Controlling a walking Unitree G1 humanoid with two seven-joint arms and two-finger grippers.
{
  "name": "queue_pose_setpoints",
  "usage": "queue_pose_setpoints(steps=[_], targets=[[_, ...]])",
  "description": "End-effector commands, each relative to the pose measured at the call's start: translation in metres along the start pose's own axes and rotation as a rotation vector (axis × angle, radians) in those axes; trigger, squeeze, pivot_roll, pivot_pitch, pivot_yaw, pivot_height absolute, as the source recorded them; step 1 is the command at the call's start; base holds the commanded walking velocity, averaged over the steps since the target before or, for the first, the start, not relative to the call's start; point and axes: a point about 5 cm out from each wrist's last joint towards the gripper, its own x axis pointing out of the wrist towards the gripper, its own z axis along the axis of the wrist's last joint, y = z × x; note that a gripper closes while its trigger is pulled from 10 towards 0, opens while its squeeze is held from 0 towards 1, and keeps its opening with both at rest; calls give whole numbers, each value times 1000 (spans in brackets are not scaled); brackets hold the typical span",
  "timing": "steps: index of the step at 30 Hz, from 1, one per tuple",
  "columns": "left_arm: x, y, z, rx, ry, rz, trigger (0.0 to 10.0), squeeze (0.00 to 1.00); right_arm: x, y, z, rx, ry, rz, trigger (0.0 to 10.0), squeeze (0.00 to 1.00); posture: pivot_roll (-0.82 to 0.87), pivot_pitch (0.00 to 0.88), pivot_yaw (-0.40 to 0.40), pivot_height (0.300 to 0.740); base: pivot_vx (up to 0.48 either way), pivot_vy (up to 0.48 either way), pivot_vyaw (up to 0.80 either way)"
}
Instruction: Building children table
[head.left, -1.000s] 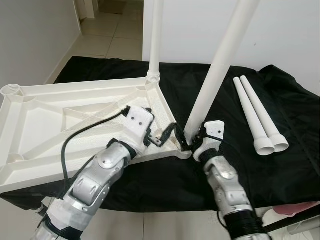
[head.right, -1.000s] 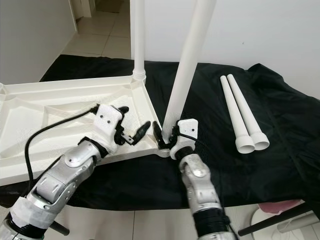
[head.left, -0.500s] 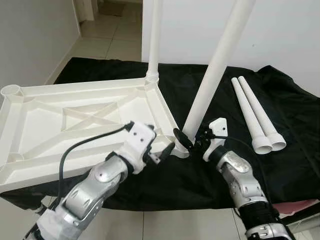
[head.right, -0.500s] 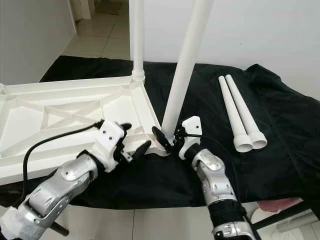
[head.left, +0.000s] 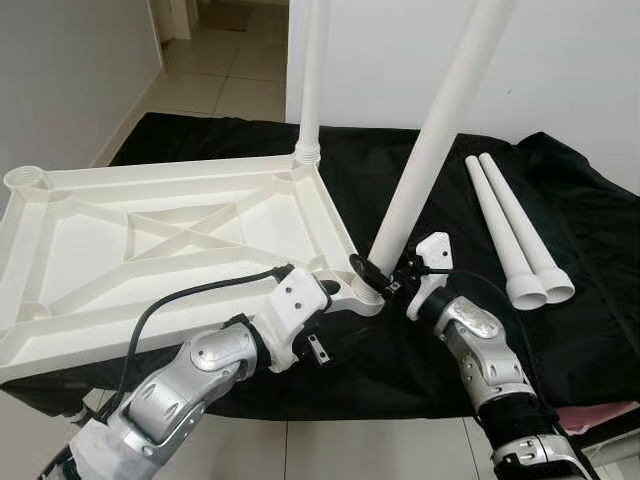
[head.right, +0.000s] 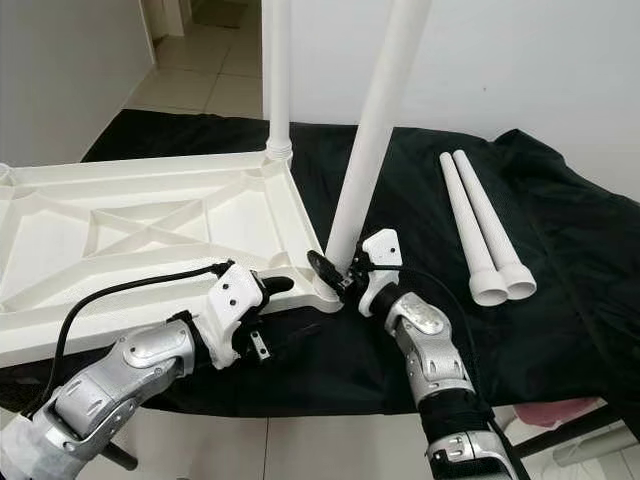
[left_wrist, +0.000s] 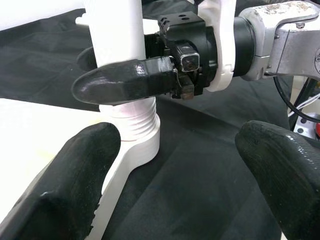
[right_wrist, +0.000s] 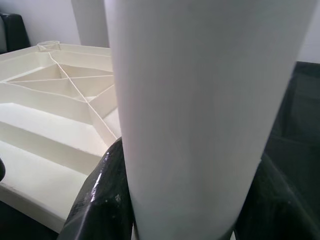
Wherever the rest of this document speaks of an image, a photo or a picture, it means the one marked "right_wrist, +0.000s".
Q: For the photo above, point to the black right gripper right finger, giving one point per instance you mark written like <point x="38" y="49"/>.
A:
<point x="275" y="212"/>

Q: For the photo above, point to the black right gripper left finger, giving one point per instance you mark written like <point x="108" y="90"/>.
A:
<point x="100" y="200"/>

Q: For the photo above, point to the white plastic children table top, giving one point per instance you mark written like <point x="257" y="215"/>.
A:
<point x="37" y="120"/>

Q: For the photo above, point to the white plastic table leg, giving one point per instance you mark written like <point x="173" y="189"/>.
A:
<point x="90" y="20"/>
<point x="200" y="112"/>

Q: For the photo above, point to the black shiny table cloth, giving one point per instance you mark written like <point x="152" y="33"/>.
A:
<point x="300" y="105"/>

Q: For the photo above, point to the black leather seat back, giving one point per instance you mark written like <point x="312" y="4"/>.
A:
<point x="15" y="32"/>

